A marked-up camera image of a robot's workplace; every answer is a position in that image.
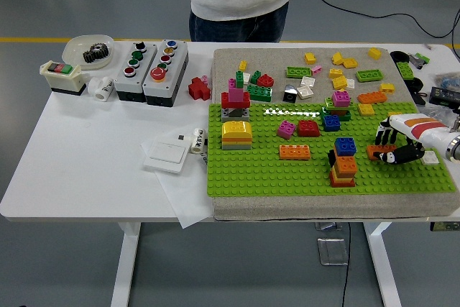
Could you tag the blue two-by-two brick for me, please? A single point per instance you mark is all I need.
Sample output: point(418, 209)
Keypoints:
point(345, 146)
point(331, 123)

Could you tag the grey four-button control box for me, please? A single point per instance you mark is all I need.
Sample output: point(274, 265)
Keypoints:
point(147, 62)

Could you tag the grey base brick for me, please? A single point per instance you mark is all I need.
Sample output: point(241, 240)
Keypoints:
point(237, 145)

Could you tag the thin orange plate brick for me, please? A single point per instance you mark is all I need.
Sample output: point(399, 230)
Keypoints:
point(237, 138)

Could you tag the lime green plate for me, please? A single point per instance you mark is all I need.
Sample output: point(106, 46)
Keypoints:
point(328, 101)

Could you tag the red cross-shaped brick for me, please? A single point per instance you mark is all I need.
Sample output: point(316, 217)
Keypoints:
point(197, 88)

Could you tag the black narrow brick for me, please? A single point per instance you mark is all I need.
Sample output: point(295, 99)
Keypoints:
point(332, 159)

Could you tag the white wall switch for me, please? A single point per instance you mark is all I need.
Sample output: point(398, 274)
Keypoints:
point(167, 157)

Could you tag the thin yellow plate brick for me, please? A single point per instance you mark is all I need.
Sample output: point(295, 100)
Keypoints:
point(339, 177)

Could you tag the white plastic dish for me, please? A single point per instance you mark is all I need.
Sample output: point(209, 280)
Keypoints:
point(73, 50)

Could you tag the metal floor plate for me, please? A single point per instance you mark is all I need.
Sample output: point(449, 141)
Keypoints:
point(332, 251)

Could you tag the grey arch brick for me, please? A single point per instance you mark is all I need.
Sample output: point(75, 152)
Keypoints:
point(225, 116)

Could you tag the black slope brick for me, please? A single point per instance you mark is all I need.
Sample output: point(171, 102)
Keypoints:
point(289, 94)

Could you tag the dark green brick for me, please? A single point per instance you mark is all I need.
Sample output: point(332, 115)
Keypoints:
point(345, 117)

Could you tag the green studded baseplate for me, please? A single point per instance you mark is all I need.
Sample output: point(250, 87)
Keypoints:
point(251, 177)

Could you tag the grey green clip tool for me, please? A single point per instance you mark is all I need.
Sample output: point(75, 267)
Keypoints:
point(418, 59)

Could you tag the black electronic device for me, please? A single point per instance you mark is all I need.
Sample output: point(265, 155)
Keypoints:
point(445, 95)

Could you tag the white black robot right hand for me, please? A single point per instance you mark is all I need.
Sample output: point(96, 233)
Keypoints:
point(413, 125)

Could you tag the white paper sheet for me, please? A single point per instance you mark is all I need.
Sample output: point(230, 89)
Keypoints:
point(187, 195)

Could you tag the small yellow brick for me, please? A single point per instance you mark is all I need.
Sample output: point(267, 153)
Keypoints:
point(243, 65)

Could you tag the cream red-green switch box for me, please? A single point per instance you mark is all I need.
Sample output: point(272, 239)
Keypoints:
point(64, 80)

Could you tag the white table leg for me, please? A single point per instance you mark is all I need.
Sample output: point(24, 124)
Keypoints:
point(382, 267)
point(125, 267)

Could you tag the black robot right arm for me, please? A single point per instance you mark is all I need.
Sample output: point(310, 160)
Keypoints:
point(454, 147)

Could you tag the green two-by-four brick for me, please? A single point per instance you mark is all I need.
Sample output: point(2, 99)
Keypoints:
point(259, 92)

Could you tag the orange two-by-two brick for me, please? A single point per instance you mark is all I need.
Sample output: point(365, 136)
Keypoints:
point(346, 165)

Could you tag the tall pink brick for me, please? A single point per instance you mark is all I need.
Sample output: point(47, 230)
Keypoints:
point(236, 95)

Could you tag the yellow domed brick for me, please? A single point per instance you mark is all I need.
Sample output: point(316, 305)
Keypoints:
point(235, 128)

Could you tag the pink two-by-two brick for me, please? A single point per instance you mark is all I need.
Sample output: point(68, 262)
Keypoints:
point(286, 130)
point(341, 99)

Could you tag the small orange brick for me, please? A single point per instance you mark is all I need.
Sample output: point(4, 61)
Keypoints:
point(340, 111)

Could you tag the small green brick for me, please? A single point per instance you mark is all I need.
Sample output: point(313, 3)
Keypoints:
point(255, 77)

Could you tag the red base brick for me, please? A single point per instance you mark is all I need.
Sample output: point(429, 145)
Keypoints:
point(342, 183)

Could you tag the dark metal gear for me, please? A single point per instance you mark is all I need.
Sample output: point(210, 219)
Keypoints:
point(95, 53)

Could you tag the wide red brick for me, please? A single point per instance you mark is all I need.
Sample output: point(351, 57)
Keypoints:
point(226, 101)

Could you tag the small metal floor box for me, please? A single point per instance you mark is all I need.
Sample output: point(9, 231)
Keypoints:
point(328, 226)

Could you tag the green studded brick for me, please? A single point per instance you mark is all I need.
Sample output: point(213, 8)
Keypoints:
point(405, 69)

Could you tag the white pipe tee fitting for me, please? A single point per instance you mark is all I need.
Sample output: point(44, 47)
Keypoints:
point(100, 87)

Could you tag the plastic bag blue contents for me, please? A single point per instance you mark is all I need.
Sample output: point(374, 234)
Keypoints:
point(447, 82)

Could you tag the red rounded brick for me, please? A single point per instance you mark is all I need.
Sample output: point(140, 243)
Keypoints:
point(265, 80)

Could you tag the white printed pipe fitting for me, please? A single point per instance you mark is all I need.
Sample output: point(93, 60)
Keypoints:
point(197, 141)

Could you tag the small metal screw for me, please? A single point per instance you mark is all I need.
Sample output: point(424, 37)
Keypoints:
point(427, 47)

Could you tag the yellow square plate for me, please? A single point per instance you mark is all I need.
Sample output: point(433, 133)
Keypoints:
point(366, 109)

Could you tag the grey emergency-stop control box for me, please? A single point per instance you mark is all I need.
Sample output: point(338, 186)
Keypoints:
point(176, 66)

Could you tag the white square plate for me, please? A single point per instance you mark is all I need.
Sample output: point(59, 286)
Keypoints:
point(431, 159)
point(350, 83)
point(307, 81)
point(304, 92)

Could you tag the table control panel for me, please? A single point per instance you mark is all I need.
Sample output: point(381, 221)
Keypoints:
point(445, 226)

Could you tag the red sloped brick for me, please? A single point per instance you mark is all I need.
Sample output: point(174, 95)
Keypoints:
point(308, 128)

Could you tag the small pink brick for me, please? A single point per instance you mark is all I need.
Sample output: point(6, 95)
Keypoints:
point(316, 69)
point(205, 78)

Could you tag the small white brick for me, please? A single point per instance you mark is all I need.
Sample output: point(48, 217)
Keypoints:
point(247, 77)

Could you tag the tall green brick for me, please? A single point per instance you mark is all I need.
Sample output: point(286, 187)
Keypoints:
point(239, 79)

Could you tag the green flat plate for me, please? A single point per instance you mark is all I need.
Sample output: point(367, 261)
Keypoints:
point(369, 75)
point(298, 71)

